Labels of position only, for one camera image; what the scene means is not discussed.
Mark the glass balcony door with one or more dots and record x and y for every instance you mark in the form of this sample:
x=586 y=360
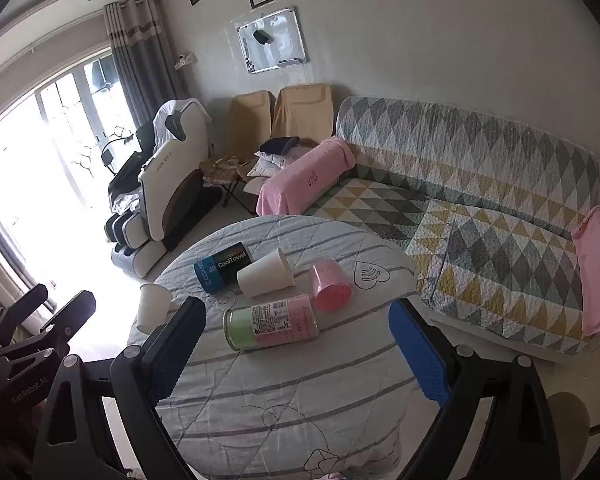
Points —
x=70 y=120

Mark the white wall camera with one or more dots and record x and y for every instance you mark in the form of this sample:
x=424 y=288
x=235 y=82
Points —
x=185 y=60

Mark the grey curtain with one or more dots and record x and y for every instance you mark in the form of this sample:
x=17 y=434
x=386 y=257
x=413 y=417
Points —
x=140 y=60

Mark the pink plastic cup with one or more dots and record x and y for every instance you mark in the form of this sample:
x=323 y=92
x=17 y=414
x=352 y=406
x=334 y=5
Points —
x=332 y=287

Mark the beige covered chair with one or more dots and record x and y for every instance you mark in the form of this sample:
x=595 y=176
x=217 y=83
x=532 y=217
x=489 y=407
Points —
x=250 y=120
x=302 y=110

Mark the green and pink canister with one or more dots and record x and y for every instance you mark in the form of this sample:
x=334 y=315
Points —
x=270 y=325

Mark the dark folded clothing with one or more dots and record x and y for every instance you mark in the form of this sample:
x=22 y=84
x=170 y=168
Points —
x=280 y=145

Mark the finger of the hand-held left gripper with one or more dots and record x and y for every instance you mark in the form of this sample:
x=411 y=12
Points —
x=72 y=310
x=25 y=307

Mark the pink towel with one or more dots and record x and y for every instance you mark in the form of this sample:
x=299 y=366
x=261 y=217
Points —
x=595 y=270
x=300 y=180

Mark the small folding table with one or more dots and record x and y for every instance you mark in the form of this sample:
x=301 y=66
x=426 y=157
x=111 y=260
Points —
x=222 y=170

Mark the white paper cup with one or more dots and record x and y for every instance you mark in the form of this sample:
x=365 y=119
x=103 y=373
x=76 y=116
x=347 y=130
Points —
x=262 y=275
x=152 y=307

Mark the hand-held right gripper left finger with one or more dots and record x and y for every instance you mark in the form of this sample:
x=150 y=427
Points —
x=177 y=342

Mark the white massage chair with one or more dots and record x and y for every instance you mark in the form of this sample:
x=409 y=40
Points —
x=165 y=200

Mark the blue and black canister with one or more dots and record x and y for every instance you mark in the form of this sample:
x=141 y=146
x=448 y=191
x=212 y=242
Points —
x=220 y=270

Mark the sofa with diamond quilt cover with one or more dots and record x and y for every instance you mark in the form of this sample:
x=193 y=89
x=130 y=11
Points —
x=480 y=170

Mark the round table striped cloth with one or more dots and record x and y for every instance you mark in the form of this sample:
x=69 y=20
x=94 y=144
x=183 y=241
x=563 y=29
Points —
x=280 y=400

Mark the white pillow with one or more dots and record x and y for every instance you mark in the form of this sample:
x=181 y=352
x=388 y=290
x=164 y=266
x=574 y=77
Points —
x=265 y=165

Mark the black gooseneck stand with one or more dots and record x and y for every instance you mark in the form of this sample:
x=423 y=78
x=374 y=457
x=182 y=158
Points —
x=112 y=147

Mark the wall whiteboard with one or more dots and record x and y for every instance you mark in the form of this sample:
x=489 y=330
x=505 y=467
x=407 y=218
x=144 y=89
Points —
x=280 y=55

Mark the white cloth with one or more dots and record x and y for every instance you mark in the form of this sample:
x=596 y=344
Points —
x=175 y=107

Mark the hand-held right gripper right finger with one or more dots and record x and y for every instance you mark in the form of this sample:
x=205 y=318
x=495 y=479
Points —
x=420 y=355

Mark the black whiteboard eraser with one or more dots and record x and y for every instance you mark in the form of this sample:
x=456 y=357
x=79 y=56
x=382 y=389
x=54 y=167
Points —
x=262 y=36

